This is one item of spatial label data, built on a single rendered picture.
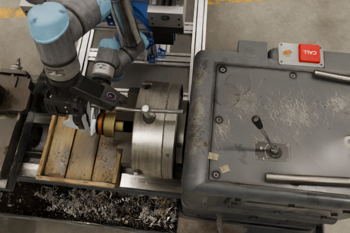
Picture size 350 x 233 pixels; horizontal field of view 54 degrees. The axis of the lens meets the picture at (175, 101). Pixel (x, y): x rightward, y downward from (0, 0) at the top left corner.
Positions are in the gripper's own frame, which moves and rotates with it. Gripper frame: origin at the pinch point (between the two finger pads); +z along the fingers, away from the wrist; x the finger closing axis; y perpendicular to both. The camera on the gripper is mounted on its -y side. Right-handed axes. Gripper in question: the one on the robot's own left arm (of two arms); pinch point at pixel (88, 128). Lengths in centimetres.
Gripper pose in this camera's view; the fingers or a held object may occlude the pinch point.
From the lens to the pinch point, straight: 93.5
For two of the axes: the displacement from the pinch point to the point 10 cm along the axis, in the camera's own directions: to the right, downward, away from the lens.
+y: -9.9, -0.9, 0.7
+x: -1.2, 7.3, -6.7
